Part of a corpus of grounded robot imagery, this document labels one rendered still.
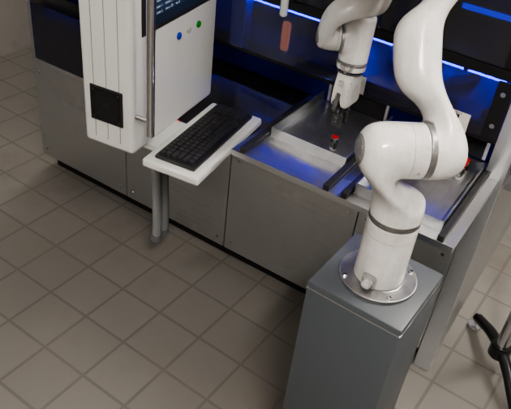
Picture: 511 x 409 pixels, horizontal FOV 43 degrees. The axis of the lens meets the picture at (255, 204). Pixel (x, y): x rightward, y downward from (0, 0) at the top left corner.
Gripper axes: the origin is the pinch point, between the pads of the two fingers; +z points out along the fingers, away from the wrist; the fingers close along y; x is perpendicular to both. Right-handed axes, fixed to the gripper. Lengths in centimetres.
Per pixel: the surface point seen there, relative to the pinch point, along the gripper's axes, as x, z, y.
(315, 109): 16.8, 10.0, 18.9
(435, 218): -39.2, 8.4, -16.5
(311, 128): 11.1, 10.6, 6.7
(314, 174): -2.4, 11.8, -15.6
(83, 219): 114, 99, 6
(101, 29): 60, -17, -37
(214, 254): 54, 98, 25
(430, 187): -31.6, 10.8, 1.2
